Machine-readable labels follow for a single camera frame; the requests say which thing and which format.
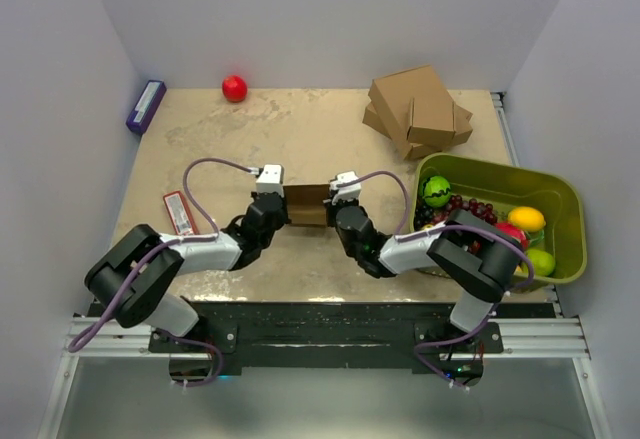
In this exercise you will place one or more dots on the folded cardboard box bottom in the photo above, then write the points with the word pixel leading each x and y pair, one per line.
pixel 380 121

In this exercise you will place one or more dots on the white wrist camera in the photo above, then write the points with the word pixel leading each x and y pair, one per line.
pixel 269 179
pixel 344 188

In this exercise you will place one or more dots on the yellow lemon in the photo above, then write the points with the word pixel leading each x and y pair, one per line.
pixel 527 218

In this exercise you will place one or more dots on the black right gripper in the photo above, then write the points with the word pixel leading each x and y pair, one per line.
pixel 339 204

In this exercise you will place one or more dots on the red apple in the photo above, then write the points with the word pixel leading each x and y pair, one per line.
pixel 234 88

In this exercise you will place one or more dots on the aluminium frame rail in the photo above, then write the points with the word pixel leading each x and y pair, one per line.
pixel 508 332

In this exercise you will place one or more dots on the green plastic tub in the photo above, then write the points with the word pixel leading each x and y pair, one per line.
pixel 507 187

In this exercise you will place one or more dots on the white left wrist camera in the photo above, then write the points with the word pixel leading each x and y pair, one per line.
pixel 269 179

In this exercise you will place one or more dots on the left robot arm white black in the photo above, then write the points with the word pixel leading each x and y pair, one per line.
pixel 132 280

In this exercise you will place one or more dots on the red grapes bunch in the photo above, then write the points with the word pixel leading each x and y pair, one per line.
pixel 481 210

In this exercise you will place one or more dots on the brown cardboard box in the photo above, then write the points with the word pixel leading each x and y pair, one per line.
pixel 305 204

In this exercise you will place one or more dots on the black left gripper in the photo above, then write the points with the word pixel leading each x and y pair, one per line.
pixel 284 218

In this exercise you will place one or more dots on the folded cardboard box front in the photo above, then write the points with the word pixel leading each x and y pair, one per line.
pixel 438 123

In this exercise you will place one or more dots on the dark grapes bunch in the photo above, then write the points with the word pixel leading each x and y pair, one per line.
pixel 423 215

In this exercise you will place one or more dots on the green watermelon ball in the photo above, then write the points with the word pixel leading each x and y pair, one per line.
pixel 435 191

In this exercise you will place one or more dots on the purple rectangular box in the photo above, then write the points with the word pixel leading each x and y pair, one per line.
pixel 146 106

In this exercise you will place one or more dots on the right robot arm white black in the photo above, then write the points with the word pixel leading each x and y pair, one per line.
pixel 478 256

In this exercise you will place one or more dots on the red rectangular box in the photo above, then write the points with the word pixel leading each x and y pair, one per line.
pixel 179 213

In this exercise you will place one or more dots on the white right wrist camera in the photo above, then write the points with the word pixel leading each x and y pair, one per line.
pixel 344 188

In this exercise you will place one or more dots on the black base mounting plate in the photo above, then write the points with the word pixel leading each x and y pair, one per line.
pixel 410 336

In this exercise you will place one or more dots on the red dragon fruit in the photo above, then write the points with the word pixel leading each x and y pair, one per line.
pixel 515 232

